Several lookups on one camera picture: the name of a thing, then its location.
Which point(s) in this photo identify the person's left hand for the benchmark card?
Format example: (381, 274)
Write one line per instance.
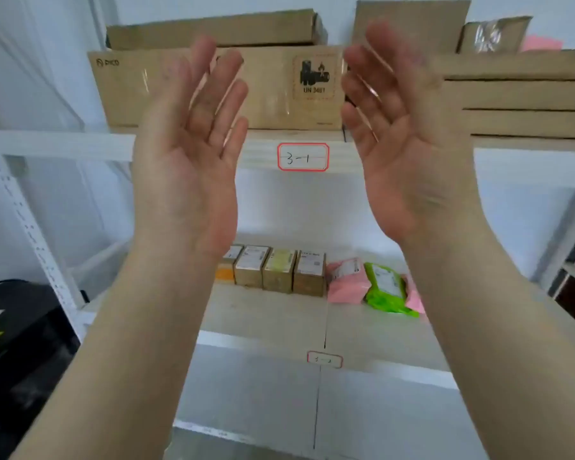
(182, 186)

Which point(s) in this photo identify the person's right hand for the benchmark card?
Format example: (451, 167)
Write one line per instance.
(412, 177)

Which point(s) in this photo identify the person's right middle finger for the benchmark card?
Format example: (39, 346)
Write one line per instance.
(366, 74)

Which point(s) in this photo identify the person's right little finger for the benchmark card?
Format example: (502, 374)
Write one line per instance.
(354, 124)

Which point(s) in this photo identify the person's right thumb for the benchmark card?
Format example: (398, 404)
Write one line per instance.
(441, 100)

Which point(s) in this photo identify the person's left little finger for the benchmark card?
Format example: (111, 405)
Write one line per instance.
(235, 138)

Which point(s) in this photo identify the person's left middle finger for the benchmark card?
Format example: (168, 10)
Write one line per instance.
(223, 88)

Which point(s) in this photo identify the person's left thumb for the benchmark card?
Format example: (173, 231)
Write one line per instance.
(160, 98)

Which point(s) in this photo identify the person's right forearm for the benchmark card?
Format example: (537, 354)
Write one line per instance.
(498, 354)

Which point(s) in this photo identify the person's left forearm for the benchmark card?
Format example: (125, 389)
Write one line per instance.
(124, 354)

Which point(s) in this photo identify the large cardboard box hazard label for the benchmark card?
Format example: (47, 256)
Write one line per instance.
(273, 86)

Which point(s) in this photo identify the red-bordered white shelf label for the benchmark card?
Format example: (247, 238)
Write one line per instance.
(303, 157)

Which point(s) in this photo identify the long flat cardboard box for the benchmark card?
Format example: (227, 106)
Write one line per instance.
(249, 31)

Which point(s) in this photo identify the plain upright cardboard box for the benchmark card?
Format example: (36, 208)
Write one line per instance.
(421, 19)

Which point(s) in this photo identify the small taped cardboard box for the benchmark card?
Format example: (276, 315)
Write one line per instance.
(493, 35)

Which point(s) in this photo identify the pink mailer bag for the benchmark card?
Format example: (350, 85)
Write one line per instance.
(544, 44)

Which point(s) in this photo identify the white metal shelving rack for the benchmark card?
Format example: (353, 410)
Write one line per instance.
(52, 144)

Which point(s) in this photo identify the small brown box white label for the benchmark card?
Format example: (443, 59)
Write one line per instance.
(309, 275)
(250, 268)

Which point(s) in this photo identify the small orange box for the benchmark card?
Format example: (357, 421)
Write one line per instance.
(226, 272)

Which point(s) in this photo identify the small brown box yellow label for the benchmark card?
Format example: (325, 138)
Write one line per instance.
(279, 273)

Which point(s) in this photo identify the pink packet white label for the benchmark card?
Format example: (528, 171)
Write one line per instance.
(345, 282)

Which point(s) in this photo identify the green packet white label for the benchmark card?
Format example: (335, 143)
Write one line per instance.
(388, 289)

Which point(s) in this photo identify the small red-bordered shelf label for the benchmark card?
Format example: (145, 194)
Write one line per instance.
(325, 359)

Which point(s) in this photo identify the black bin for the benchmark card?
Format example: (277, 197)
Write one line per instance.
(24, 373)

